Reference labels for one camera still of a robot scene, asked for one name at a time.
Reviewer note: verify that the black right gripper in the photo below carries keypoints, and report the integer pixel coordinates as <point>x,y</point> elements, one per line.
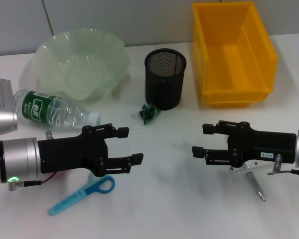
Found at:
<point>264,145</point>

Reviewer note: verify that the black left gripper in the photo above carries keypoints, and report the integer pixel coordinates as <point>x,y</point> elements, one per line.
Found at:
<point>69,154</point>

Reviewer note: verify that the green plastic wrapper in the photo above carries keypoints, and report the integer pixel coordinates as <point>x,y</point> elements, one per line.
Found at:
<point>149,113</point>

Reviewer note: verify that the blue sheathed scissors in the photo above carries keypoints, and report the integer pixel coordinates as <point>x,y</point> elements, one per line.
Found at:
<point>72,198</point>

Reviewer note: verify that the clear green-label water bottle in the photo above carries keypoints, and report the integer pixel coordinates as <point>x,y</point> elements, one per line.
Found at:
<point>35,107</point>

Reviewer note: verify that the black mesh pen holder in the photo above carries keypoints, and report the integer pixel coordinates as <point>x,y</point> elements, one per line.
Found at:
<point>162,92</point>

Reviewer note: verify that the silver ballpoint pen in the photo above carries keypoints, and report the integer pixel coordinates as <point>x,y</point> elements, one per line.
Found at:
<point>255,185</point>

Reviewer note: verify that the translucent green fruit bowl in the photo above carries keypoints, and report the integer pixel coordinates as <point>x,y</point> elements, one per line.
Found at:
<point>77,74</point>

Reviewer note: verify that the yellow plastic bin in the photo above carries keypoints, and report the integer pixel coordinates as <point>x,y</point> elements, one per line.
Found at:
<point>229,62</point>

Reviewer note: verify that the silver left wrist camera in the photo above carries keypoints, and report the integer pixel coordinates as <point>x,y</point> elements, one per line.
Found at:
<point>2,112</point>

